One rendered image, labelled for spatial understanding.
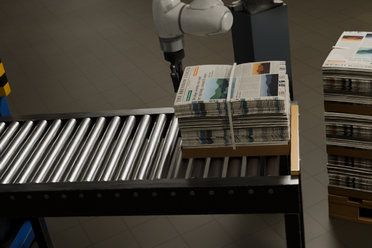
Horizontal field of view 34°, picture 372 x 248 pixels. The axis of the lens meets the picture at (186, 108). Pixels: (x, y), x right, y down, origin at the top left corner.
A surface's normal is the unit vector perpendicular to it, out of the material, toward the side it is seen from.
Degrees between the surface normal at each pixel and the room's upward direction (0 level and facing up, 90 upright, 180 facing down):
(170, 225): 0
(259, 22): 90
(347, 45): 1
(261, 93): 1
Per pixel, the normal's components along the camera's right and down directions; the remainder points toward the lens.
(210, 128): -0.16, 0.50
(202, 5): -0.37, -0.40
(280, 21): 0.44, 0.38
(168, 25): -0.42, 0.52
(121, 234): -0.14, -0.86
